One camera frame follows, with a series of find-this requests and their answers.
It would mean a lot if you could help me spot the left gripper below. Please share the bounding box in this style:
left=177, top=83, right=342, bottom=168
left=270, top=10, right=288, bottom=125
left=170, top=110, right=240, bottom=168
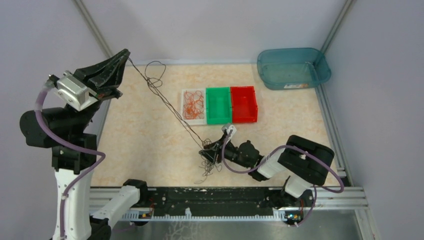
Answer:
left=62, top=47, right=129, bottom=134

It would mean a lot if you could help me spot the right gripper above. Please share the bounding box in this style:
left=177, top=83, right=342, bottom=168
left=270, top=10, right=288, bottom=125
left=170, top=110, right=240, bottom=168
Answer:
left=199, top=134, right=251, bottom=169

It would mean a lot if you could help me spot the orange black cable bundle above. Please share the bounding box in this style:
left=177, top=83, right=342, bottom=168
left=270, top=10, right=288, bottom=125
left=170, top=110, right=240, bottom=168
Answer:
left=127, top=57, right=223, bottom=185

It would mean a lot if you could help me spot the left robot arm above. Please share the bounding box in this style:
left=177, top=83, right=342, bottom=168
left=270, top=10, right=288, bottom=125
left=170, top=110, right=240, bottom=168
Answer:
left=19, top=49, right=150, bottom=240

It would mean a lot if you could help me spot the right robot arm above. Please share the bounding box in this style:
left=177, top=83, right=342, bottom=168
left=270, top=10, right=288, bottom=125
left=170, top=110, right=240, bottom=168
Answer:
left=198, top=134, right=335, bottom=208

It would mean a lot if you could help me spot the green plastic bin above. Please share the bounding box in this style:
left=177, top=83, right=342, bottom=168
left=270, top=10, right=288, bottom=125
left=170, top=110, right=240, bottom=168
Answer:
left=205, top=87, right=232, bottom=125

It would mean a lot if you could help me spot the white plastic bin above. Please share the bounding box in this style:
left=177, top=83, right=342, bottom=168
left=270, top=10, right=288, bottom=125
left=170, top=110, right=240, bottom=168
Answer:
left=180, top=88, right=207, bottom=126

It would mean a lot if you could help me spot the red plastic bin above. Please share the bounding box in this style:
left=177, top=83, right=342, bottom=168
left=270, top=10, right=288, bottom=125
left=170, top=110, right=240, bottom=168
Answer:
left=230, top=86, right=258, bottom=124

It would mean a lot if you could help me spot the teal translucent tub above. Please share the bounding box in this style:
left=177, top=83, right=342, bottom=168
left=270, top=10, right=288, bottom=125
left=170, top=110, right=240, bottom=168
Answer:
left=256, top=47, right=332, bottom=90

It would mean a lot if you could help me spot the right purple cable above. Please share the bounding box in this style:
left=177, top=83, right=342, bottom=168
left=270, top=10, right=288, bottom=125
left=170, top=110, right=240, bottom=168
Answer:
left=221, top=129, right=345, bottom=227

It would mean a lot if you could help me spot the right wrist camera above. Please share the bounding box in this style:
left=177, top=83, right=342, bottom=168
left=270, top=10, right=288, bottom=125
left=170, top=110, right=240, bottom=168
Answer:
left=221, top=123, right=237, bottom=139

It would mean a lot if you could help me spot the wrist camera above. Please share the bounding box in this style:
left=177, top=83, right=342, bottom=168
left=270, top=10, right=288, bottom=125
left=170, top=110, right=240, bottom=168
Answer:
left=53, top=70, right=97, bottom=112
left=221, top=123, right=237, bottom=139

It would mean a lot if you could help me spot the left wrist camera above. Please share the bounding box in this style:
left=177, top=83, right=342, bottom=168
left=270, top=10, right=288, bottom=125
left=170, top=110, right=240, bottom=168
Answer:
left=53, top=70, right=97, bottom=112

